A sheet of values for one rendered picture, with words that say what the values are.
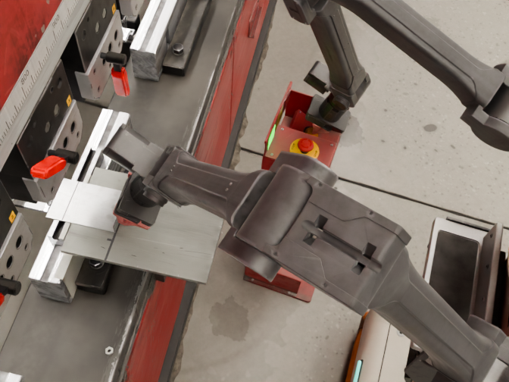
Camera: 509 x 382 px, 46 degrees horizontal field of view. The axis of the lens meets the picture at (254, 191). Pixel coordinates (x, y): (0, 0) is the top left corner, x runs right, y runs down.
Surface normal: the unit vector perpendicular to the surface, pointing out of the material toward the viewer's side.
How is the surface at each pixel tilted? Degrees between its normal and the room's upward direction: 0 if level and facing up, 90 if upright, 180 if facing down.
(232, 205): 55
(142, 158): 35
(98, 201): 0
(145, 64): 90
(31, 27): 90
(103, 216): 0
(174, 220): 0
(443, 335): 62
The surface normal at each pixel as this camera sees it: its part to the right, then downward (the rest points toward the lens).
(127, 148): 0.22, 0.00
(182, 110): 0.06, -0.51
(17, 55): 0.98, 0.21
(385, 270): 0.63, 0.32
